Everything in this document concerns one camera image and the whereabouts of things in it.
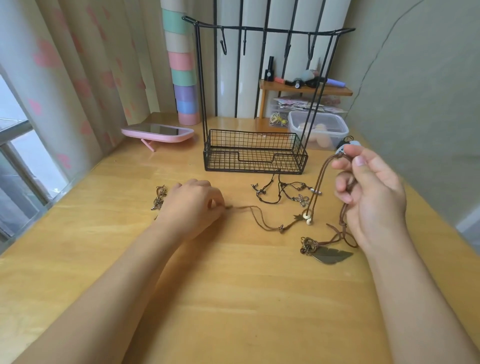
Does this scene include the brown cord feather pendant necklace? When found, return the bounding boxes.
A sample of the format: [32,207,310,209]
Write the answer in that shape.
[299,180,359,266]

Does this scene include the pale blue round trinket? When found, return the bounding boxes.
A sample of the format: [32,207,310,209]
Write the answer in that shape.
[335,136,361,155]

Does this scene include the pale pink puff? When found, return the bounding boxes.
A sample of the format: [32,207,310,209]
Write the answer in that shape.
[310,123,332,148]

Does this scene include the person's left forearm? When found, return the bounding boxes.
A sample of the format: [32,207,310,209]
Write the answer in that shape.
[11,217,189,364]

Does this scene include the pile of printed papers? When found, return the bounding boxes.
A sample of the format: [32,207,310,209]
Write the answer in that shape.
[273,95,348,114]

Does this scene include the pink framed table mirror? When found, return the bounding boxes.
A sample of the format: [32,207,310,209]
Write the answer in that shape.
[120,123,195,153]

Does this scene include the brown cord necklace white beads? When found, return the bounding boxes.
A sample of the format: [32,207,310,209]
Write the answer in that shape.
[224,152,354,234]

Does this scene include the grey and black hair tool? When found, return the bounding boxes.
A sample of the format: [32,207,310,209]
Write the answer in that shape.
[299,69,329,86]

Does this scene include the small wooden shelf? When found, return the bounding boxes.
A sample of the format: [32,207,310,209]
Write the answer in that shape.
[258,79,354,121]

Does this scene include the pastel striped column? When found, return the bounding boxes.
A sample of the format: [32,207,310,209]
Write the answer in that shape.
[160,0,202,127]

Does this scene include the clear plastic lidded container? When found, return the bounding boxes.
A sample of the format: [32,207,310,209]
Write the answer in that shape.
[287,110,350,152]

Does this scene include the pink heart print curtain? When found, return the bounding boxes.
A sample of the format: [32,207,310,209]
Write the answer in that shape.
[0,0,170,190]

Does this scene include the black cord flower pendant necklace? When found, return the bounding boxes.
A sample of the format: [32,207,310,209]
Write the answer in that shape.
[250,170,323,208]

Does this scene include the small box of yellow clips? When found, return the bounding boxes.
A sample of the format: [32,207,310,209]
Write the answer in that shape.
[268,109,290,128]

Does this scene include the black wire jewelry rack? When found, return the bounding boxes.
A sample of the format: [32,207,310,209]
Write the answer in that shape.
[182,16,356,176]

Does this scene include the metal window frame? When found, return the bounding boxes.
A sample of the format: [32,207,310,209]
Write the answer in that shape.
[0,118,69,242]

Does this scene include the person's right forearm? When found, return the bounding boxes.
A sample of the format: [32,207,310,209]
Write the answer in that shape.
[360,221,480,364]

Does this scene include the person's right hand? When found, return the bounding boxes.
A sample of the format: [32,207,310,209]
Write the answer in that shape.
[331,144,408,251]

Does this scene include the person's left hand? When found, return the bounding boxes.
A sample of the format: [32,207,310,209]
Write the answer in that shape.
[155,179,227,242]

